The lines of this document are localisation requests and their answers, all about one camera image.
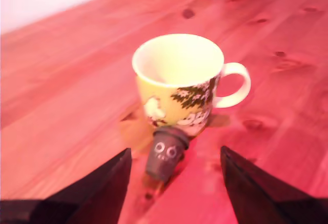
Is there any dark coffee capsule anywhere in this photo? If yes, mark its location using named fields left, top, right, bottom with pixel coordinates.
left=145, top=126, right=190, bottom=183

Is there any yellow cartoon print mug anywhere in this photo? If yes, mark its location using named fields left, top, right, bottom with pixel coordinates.
left=131, top=33, right=252, bottom=135

